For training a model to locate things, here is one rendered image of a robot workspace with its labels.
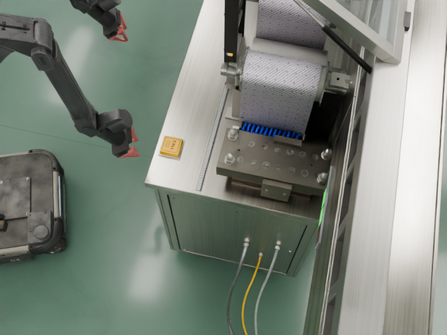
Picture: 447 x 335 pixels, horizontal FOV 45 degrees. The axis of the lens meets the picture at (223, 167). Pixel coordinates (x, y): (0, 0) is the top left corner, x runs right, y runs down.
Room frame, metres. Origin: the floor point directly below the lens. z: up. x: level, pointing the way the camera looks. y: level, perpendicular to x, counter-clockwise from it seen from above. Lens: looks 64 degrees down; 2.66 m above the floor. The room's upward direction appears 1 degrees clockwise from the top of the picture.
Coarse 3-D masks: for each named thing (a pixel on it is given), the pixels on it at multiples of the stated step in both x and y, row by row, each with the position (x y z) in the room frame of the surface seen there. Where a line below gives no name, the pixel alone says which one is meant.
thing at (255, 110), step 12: (252, 96) 0.97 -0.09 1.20; (240, 108) 0.98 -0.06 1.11; (252, 108) 0.97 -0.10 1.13; (264, 108) 0.96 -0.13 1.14; (276, 108) 0.95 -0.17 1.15; (288, 108) 0.94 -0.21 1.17; (300, 108) 0.93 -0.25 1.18; (240, 120) 0.98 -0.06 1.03; (252, 120) 0.97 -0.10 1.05; (264, 120) 0.96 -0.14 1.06; (276, 120) 0.95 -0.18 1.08; (288, 120) 0.94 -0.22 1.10; (300, 120) 0.93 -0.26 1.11; (300, 132) 0.93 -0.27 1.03
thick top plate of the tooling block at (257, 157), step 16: (224, 144) 0.88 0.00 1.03; (240, 144) 0.88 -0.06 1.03; (256, 144) 0.88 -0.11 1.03; (272, 144) 0.88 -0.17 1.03; (304, 144) 0.88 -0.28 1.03; (240, 160) 0.82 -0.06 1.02; (256, 160) 0.82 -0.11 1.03; (272, 160) 0.82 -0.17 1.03; (288, 160) 0.82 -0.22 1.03; (304, 160) 0.82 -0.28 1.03; (320, 160) 0.82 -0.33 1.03; (240, 176) 0.77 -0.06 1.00; (256, 176) 0.76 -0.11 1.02; (272, 176) 0.76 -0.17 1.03; (288, 176) 0.76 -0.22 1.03; (304, 176) 0.76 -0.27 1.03; (304, 192) 0.72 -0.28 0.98; (320, 192) 0.71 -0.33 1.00
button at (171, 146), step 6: (168, 138) 0.96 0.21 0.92; (174, 138) 0.96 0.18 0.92; (162, 144) 0.93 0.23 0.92; (168, 144) 0.93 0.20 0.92; (174, 144) 0.93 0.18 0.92; (180, 144) 0.93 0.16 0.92; (162, 150) 0.91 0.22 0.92; (168, 150) 0.91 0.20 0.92; (174, 150) 0.91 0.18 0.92; (174, 156) 0.89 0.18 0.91
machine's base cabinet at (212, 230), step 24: (168, 192) 0.77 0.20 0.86; (168, 216) 0.78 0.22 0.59; (192, 216) 0.76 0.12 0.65; (216, 216) 0.73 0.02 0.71; (240, 216) 0.71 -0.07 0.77; (264, 216) 0.69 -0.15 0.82; (168, 240) 0.78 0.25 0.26; (192, 240) 0.76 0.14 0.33; (216, 240) 0.73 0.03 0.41; (240, 240) 0.71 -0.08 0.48; (264, 240) 0.69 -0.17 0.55; (288, 240) 0.67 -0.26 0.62; (312, 240) 0.65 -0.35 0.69; (264, 264) 0.68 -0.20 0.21; (288, 264) 0.66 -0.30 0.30
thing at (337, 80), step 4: (332, 72) 1.00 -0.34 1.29; (336, 72) 1.00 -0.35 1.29; (332, 76) 0.98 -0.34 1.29; (336, 76) 0.98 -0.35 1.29; (340, 76) 0.98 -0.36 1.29; (344, 76) 0.98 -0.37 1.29; (348, 76) 0.99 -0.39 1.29; (332, 80) 0.97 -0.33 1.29; (336, 80) 0.97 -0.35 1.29; (340, 80) 0.97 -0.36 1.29; (344, 80) 0.97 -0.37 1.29; (332, 84) 0.95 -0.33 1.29; (336, 84) 0.95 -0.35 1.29; (340, 84) 0.95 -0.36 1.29; (344, 84) 0.95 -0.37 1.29; (348, 84) 0.96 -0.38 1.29; (340, 88) 0.95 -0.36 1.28; (344, 88) 0.94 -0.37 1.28
